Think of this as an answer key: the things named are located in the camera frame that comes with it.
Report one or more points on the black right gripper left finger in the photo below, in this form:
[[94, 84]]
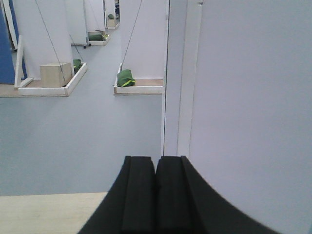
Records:
[[129, 206]]

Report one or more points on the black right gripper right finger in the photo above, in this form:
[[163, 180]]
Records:
[[187, 204]]

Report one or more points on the white door frame post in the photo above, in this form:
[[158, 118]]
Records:
[[184, 23]]

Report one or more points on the light wooden box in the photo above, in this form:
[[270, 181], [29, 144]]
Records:
[[55, 75]]

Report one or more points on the white wooden base frame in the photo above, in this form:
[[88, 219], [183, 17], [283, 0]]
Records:
[[22, 86]]

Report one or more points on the blue partition panel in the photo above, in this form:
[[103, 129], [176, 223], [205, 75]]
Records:
[[9, 39]]

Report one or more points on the green sandbag by panel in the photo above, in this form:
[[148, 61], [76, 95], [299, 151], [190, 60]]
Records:
[[125, 78]]

